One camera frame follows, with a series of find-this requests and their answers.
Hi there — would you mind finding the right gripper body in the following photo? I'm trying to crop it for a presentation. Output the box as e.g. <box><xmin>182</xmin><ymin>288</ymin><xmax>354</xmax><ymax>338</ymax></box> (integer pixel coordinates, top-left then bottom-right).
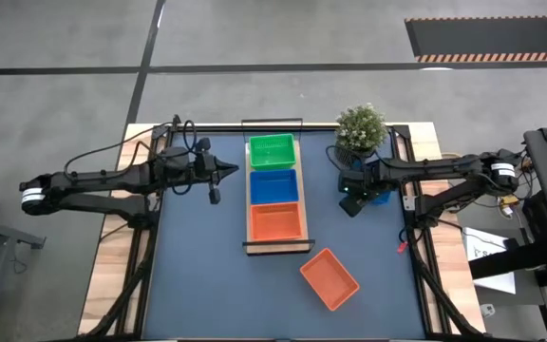
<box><xmin>339</xmin><ymin>163</ymin><xmax>379</xmax><ymax>200</ymax></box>

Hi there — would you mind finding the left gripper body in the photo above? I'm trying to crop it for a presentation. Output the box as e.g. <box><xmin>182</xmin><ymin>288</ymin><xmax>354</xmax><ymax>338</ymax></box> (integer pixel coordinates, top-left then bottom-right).
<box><xmin>193</xmin><ymin>151</ymin><xmax>222</xmax><ymax>185</ymax></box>

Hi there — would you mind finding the blue plastic basket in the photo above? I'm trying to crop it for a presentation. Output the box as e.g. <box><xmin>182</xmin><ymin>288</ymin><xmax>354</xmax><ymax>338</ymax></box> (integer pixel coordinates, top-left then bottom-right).
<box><xmin>249</xmin><ymin>168</ymin><xmax>300</xmax><ymax>206</ymax></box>
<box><xmin>351</xmin><ymin>159</ymin><xmax>393</xmax><ymax>207</ymax></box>

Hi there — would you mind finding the orange plastic basket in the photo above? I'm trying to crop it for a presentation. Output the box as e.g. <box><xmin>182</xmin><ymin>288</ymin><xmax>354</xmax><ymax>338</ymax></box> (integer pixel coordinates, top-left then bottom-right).
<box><xmin>299</xmin><ymin>246</ymin><xmax>361</xmax><ymax>312</ymax></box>
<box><xmin>249</xmin><ymin>202</ymin><xmax>305</xmax><ymax>243</ymax></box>

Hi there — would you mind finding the green plastic basket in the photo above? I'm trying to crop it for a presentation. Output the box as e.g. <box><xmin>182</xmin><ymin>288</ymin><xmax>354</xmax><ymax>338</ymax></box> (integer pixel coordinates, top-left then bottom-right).
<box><xmin>248</xmin><ymin>133</ymin><xmax>298</xmax><ymax>171</ymax></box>

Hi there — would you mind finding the potted plant with dark pot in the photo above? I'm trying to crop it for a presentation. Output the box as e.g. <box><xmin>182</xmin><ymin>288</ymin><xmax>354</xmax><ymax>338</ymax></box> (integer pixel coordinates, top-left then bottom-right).
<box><xmin>333</xmin><ymin>103</ymin><xmax>388</xmax><ymax>167</ymax></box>

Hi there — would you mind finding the wooden tray board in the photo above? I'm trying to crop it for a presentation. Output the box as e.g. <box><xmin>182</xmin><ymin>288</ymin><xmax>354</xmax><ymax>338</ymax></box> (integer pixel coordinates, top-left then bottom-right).
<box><xmin>238</xmin><ymin>117</ymin><xmax>317</xmax><ymax>257</ymax></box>

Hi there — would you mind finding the blue table mat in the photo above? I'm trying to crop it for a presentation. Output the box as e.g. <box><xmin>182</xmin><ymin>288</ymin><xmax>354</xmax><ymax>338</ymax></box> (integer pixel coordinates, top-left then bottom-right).
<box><xmin>142</xmin><ymin>130</ymin><xmax>426</xmax><ymax>341</ymax></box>

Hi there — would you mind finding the white paper sheet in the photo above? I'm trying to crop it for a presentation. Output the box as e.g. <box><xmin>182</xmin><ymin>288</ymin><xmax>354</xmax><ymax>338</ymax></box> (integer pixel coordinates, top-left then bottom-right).
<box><xmin>462</xmin><ymin>226</ymin><xmax>518</xmax><ymax>295</ymax></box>

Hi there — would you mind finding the black equipment stand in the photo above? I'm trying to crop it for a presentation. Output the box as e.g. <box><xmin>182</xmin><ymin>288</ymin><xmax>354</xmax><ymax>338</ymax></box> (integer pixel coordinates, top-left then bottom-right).
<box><xmin>467</xmin><ymin>116</ymin><xmax>547</xmax><ymax>286</ymax></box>

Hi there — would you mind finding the black hazard-striped floor ramp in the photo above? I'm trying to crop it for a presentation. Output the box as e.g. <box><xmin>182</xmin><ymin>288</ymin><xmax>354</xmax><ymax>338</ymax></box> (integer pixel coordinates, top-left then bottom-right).
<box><xmin>404</xmin><ymin>15</ymin><xmax>547</xmax><ymax>64</ymax></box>

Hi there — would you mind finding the black metal table frame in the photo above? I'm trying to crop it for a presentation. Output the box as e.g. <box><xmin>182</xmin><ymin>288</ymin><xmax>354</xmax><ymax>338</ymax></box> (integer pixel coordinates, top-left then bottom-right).
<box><xmin>76</xmin><ymin>113</ymin><xmax>488</xmax><ymax>342</ymax></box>

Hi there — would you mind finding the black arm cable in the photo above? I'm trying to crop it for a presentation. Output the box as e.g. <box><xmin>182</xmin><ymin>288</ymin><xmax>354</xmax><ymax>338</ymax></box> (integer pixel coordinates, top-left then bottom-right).
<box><xmin>63</xmin><ymin>121</ymin><xmax>176</xmax><ymax>177</ymax></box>

